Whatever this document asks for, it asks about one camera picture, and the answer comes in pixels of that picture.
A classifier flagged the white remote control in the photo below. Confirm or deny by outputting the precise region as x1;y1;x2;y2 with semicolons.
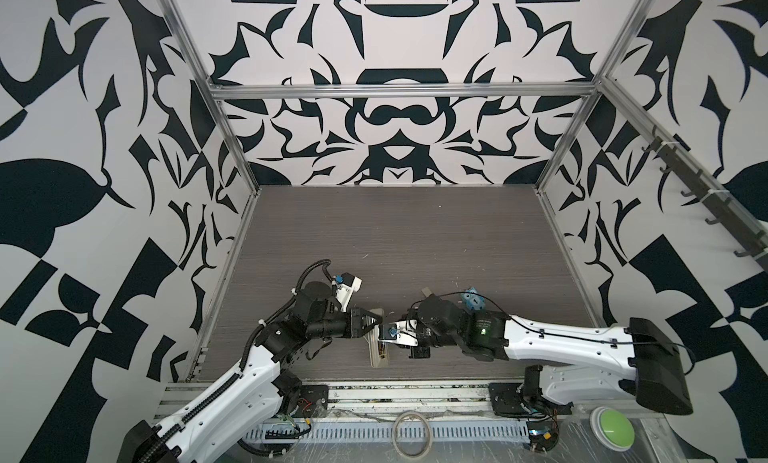
366;308;389;368

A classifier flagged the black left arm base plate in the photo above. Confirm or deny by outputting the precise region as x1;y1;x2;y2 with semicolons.
293;384;330;419

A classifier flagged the small green circuit board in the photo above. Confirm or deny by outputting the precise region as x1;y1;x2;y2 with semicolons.
526;419;559;453

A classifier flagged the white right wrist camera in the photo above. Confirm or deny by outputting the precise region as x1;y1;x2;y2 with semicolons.
379;321;419;347

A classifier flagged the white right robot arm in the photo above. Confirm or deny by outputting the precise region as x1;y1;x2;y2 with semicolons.
379;295;693;416

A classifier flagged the clear tape roll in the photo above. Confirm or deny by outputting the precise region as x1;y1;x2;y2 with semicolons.
391;411;434;462

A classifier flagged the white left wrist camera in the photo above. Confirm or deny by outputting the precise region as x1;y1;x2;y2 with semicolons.
333;273;362;312

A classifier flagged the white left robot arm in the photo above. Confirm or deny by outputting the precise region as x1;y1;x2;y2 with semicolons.
117;282;382;462

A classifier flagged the aluminium enclosure frame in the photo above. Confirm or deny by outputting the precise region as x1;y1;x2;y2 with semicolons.
164;0;767;399

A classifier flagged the white slotted cable duct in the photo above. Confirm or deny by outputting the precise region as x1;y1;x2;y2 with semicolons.
243;419;529;445

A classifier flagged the blue owl figurine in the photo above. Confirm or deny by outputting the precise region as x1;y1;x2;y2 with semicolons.
460;287;486;312

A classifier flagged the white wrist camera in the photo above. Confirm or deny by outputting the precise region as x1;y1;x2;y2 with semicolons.
333;273;362;312
379;321;419;347

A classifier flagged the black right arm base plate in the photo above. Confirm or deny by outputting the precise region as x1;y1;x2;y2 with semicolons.
488;383;556;420

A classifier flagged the green push button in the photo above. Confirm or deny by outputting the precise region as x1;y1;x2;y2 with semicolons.
590;406;636;452

